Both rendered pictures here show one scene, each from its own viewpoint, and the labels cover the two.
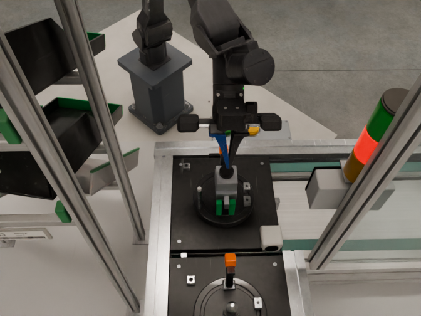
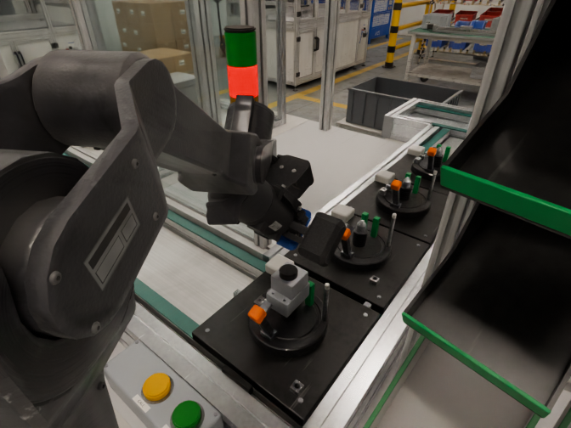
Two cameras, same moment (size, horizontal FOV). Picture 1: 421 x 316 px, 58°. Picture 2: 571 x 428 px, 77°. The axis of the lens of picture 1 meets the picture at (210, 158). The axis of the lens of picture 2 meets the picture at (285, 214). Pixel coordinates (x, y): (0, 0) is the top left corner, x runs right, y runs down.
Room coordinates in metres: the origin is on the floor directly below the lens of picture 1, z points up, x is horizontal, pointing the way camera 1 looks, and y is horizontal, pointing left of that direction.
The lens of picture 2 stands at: (0.75, 0.24, 1.49)
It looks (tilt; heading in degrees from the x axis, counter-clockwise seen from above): 34 degrees down; 221
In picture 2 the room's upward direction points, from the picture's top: straight up
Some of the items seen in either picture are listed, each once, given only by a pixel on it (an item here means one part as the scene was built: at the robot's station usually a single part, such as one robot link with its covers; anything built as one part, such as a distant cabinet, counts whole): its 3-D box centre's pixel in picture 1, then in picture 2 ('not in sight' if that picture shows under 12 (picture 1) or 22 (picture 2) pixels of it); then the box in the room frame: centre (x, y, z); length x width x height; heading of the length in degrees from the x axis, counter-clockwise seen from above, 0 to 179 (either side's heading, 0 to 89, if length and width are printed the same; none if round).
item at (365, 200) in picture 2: not in sight; (404, 190); (-0.07, -0.06, 1.01); 0.24 x 0.24 x 0.13; 3
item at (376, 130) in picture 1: (393, 118); (240, 47); (0.32, -0.23, 1.38); 0.05 x 0.05 x 0.05
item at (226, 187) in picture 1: (225, 183); (291, 282); (0.42, -0.03, 1.06); 0.08 x 0.04 x 0.07; 3
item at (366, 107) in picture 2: not in sight; (401, 106); (-1.58, -0.76, 0.73); 0.62 x 0.42 x 0.23; 93
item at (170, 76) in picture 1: (158, 86); not in sight; (0.80, 0.16, 0.96); 0.15 x 0.15 x 0.20; 48
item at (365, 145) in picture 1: (378, 142); (243, 80); (0.32, -0.23, 1.33); 0.05 x 0.05 x 0.05
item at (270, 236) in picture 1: (270, 238); (279, 269); (0.34, -0.14, 0.97); 0.05 x 0.05 x 0.04; 3
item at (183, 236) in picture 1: (223, 201); (288, 325); (0.43, -0.03, 0.96); 0.24 x 0.24 x 0.02; 3
